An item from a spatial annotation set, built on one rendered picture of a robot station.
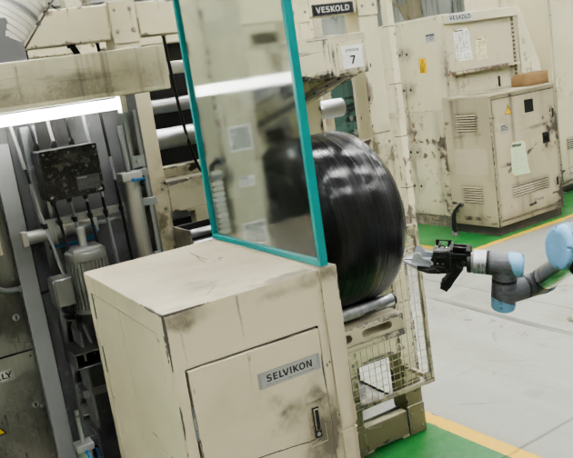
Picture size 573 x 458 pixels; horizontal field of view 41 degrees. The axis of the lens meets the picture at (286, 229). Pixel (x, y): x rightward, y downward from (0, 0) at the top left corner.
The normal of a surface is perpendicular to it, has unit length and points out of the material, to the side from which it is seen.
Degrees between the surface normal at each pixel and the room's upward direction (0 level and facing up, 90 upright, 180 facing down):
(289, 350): 90
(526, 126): 90
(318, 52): 90
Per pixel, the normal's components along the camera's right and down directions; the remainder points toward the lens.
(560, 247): -0.96, 0.11
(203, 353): 0.50, 0.10
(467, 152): -0.82, 0.23
